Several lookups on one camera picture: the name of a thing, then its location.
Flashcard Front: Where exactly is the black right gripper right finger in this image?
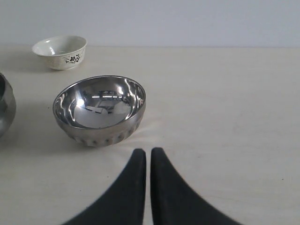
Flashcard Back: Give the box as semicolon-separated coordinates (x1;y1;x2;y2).
150;147;239;225

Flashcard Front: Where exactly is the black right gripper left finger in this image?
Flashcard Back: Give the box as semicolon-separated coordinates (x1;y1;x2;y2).
65;149;146;225

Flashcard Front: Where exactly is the ribbed stainless steel bowl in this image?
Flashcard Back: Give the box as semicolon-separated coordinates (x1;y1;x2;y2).
52;75;146;147

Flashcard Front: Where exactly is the smooth stainless steel bowl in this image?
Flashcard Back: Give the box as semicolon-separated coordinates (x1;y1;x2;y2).
0;73;16;137

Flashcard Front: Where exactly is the cream ceramic floral bowl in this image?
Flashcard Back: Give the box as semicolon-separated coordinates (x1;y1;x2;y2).
32;35;87;70

